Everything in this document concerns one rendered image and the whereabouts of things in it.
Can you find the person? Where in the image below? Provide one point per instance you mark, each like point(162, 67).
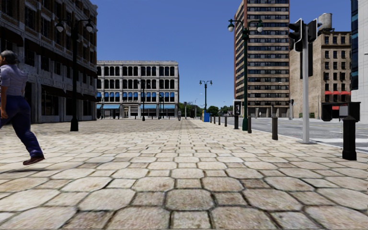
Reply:
point(14, 112)
point(179, 115)

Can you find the glass tower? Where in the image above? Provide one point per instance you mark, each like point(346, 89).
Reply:
point(360, 57)

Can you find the trees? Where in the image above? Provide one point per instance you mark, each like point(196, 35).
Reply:
point(212, 110)

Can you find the sign on a post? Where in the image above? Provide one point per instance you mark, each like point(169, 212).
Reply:
point(237, 110)

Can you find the blue booth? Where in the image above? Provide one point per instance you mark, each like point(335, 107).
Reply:
point(206, 116)

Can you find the pale stone building blue awnings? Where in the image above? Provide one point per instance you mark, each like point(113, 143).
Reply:
point(138, 77)

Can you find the grey street lamp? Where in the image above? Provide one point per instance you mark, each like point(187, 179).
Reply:
point(245, 86)
point(205, 97)
point(143, 100)
point(74, 86)

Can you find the black bus shelter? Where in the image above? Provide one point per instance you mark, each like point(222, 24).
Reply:
point(340, 110)

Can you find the tan brick building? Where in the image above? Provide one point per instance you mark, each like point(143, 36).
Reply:
point(330, 69)

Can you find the brown brick building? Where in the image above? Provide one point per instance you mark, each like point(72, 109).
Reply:
point(43, 57)

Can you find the brown striped tower building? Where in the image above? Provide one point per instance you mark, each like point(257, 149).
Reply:
point(267, 57)

